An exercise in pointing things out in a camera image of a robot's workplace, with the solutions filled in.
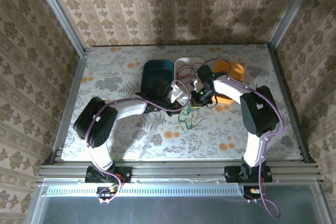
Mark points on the white plastic bin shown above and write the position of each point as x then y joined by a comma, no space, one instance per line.
183,62

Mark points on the aluminium side rail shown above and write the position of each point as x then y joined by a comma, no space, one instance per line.
71,98
291,103

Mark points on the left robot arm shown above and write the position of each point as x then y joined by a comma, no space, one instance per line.
131,110

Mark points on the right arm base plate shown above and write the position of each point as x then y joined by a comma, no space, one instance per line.
232,174

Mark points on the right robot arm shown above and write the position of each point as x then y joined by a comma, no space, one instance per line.
256,148

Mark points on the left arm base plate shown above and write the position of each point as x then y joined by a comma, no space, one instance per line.
123,174

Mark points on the orange plastic bin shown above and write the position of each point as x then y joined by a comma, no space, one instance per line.
233,69

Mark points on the aluminium front rail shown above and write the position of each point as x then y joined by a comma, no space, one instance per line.
178,170

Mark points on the grey metal panel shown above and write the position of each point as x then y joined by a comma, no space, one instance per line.
170,211

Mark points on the aluminium frame post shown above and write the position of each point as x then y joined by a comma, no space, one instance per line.
60,14
288,9

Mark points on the teal plastic bin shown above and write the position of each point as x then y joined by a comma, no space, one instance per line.
156,73

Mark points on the floral tablecloth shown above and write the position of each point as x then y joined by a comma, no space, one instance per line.
210,150

